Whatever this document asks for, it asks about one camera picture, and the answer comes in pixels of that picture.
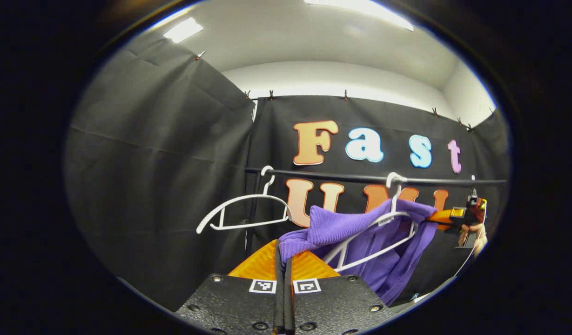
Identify black metal clothes rack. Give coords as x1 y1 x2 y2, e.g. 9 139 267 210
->
244 167 508 255

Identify black backdrop cloth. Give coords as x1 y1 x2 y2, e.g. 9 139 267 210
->
64 29 512 312

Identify small black backdrop clips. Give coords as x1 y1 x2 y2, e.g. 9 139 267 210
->
195 50 497 132

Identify purple corduroy jacket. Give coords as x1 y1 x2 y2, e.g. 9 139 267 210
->
277 199 439 306

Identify small ceiling light panel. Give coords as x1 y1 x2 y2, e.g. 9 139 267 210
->
164 18 204 43

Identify long ceiling light panel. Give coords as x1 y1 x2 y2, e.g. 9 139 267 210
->
304 0 414 32

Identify plain white hanger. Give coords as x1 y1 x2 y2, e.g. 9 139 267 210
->
196 166 293 235

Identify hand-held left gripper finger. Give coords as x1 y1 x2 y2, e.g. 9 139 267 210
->
174 239 285 335
284 250 399 335

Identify white hanger with label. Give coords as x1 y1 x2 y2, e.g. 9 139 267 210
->
322 172 419 273

